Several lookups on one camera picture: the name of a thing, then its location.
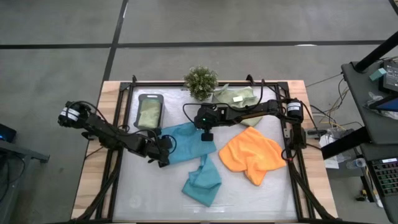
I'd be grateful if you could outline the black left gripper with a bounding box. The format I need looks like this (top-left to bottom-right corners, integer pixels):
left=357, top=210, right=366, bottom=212
left=144, top=129, right=172, bottom=168

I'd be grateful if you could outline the blue microfiber towel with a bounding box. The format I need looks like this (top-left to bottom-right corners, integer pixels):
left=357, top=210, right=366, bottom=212
left=182, top=154, right=222, bottom=208
left=160, top=121, right=218, bottom=165

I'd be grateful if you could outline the green microfiber towel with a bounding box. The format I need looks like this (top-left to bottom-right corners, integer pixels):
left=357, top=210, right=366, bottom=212
left=137, top=98, right=162, bottom=129
left=212, top=83, right=265, bottom=127

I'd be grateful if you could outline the orange microfiber towel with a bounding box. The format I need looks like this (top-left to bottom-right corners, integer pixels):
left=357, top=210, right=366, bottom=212
left=218, top=126, right=287, bottom=187

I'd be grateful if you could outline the small potted green plant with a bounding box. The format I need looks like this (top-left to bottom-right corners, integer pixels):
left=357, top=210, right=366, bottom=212
left=183, top=65, right=219, bottom=102

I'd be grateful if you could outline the grey plastic bin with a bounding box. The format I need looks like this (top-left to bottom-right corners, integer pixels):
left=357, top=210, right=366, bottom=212
left=133, top=93, right=165, bottom=131

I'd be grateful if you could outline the black cart beam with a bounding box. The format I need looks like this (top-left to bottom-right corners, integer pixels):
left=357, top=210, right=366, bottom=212
left=320, top=126, right=373, bottom=160

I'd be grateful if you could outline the grey metal stand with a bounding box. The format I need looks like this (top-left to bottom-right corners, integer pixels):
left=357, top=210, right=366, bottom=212
left=0, top=139, right=50, bottom=164

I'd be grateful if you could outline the clear water bottle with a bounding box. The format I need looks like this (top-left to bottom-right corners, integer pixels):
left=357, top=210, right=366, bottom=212
left=346, top=157, right=368, bottom=170

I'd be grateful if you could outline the grey equipment cart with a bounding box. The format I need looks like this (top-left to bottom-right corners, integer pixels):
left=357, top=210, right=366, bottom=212
left=341, top=60, right=398, bottom=147

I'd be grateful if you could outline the black device with blue light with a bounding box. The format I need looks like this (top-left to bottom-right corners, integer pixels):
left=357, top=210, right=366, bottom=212
left=0, top=123, right=17, bottom=144

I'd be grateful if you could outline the small teal box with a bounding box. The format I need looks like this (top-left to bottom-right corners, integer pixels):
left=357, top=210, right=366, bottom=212
left=369, top=67, right=387, bottom=82

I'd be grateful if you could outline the black slanted pole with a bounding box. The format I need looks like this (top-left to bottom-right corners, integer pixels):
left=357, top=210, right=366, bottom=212
left=354, top=30, right=398, bottom=73

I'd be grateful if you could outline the blue tablet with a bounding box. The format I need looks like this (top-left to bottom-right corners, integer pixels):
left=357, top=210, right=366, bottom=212
left=368, top=95, right=398, bottom=113

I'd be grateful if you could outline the dark cart screen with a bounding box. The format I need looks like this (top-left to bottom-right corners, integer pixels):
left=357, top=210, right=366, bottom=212
left=379, top=58, right=398, bottom=94

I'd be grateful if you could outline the black keyboard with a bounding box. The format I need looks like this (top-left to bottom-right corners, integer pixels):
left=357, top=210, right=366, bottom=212
left=371, top=157, right=398, bottom=197

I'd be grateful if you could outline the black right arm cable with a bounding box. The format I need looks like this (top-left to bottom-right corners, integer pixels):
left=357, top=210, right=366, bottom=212
left=182, top=102, right=203, bottom=125

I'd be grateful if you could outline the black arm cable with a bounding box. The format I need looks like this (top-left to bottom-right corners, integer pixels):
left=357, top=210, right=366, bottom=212
left=70, top=100, right=131, bottom=138
left=182, top=102, right=203, bottom=125

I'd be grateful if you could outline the black aluminium rig frame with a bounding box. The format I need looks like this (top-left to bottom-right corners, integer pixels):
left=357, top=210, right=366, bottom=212
left=73, top=74, right=338, bottom=224

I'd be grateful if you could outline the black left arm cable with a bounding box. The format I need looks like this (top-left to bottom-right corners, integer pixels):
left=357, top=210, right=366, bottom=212
left=70, top=100, right=131, bottom=138

